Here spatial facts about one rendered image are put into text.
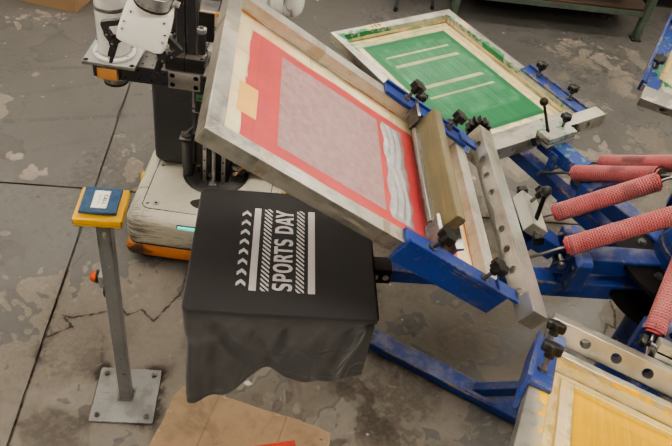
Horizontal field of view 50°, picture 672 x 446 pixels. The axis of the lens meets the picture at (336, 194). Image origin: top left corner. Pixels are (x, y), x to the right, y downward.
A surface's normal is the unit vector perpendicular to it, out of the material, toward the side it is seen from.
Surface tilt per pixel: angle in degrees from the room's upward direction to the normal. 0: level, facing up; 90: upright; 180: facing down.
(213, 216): 0
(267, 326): 94
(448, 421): 0
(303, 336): 94
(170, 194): 0
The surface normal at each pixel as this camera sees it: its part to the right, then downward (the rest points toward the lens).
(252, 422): 0.12, -0.72
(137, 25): -0.04, 0.66
